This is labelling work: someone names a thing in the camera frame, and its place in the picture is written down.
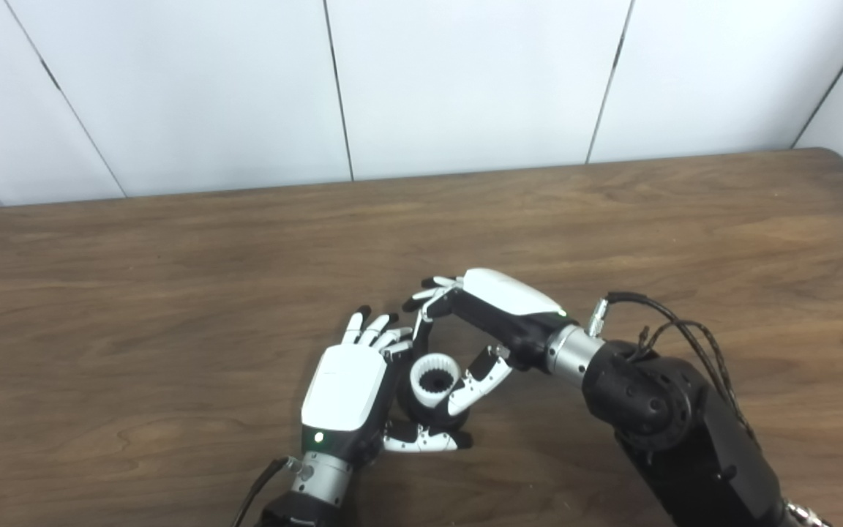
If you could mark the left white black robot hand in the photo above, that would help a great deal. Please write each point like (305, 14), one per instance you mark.
(341, 388)

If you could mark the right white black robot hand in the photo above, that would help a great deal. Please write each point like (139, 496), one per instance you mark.
(509, 307)

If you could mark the round black plastic part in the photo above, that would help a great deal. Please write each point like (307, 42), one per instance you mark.
(405, 399)

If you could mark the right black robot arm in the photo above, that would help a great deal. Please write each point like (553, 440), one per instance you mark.
(670, 432)

